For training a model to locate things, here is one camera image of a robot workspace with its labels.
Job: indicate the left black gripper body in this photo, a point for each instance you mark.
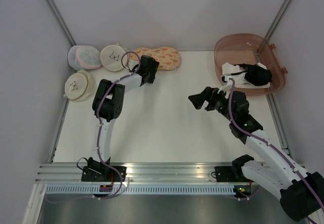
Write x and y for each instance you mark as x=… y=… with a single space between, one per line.
x=152 y=72

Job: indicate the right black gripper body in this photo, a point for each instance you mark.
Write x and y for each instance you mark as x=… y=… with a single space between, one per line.
x=217 y=101

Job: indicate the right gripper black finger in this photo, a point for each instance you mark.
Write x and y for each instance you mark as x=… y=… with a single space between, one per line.
x=201 y=97
x=198 y=103

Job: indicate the orange floral mesh laundry bag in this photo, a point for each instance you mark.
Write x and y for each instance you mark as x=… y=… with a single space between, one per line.
x=168 y=57

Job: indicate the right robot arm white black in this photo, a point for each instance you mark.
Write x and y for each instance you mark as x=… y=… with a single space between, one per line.
x=299 y=192

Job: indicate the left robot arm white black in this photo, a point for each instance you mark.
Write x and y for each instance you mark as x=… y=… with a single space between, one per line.
x=109 y=99

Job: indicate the beige round laundry bag upper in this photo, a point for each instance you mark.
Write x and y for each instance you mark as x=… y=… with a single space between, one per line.
x=111 y=57

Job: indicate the beige round laundry bag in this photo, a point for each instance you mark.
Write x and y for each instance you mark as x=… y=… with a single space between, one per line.
x=111 y=57
x=80 y=86

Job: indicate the black bra in basket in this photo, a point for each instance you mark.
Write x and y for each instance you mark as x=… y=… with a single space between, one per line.
x=255 y=74

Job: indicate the white pink mesh laundry bag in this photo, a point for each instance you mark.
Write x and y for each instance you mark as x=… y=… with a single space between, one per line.
x=84 y=57

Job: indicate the beige round laundry bag lower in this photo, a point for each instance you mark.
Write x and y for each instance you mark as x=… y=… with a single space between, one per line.
x=80 y=86

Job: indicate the white garment in basket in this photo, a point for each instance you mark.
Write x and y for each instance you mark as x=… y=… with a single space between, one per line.
x=239 y=79

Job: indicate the pink translucent plastic basket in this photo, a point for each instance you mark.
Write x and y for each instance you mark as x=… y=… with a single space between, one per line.
x=236 y=54

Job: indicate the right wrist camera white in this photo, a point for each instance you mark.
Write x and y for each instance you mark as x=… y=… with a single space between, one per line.
x=227 y=79

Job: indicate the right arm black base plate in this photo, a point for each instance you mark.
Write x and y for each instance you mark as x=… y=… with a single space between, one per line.
x=225 y=174

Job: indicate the white slotted cable duct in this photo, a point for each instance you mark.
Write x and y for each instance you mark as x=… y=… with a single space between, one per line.
x=142 y=189

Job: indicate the aluminium front rail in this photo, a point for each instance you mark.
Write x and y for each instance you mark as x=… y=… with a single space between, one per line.
x=136 y=173

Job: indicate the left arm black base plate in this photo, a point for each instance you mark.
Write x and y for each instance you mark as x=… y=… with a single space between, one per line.
x=103 y=175

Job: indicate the left aluminium corner post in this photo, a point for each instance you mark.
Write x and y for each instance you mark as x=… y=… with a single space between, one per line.
x=59 y=18

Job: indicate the aluminium corner post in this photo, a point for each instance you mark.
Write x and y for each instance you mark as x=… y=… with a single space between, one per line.
x=59 y=18
x=277 y=19

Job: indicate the right aluminium corner post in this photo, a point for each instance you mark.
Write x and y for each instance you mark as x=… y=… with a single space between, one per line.
x=277 y=19

